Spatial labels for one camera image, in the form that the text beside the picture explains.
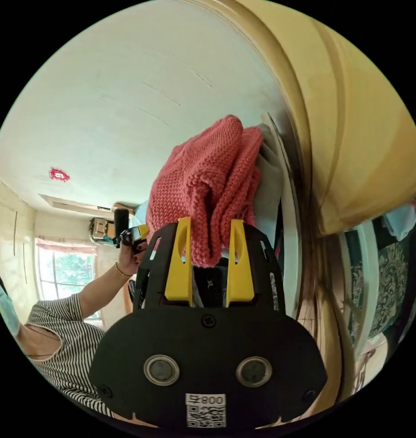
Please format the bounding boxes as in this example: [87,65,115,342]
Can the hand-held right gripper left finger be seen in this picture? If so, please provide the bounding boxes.
[164,217,194,306]

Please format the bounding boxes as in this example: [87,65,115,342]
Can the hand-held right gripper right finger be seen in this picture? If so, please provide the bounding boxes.
[226,219,255,307]

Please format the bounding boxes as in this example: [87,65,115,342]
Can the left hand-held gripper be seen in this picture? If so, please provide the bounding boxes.
[113,225,151,255]

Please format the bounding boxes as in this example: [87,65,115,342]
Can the pink knitted sweater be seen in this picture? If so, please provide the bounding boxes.
[146,115,264,268]

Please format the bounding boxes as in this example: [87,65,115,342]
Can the person's left forearm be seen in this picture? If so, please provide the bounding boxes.
[77,262,137,321]

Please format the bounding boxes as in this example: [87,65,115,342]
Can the person's left hand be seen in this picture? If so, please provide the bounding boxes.
[116,236,149,277]

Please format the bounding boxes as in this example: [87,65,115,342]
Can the pink curtain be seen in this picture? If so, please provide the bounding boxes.
[35,238,99,255]

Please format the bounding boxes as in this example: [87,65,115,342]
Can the window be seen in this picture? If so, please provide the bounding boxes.
[35,239,104,322]

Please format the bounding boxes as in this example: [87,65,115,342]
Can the pile of clothes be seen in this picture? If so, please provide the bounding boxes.
[192,111,300,308]

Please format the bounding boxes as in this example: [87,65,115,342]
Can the person's body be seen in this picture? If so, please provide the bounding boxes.
[0,260,126,419]

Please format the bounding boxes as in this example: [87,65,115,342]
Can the yellow wooden cupboard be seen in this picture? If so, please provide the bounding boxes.
[198,0,416,404]

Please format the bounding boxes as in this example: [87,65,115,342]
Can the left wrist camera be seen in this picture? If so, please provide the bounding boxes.
[113,209,130,240]

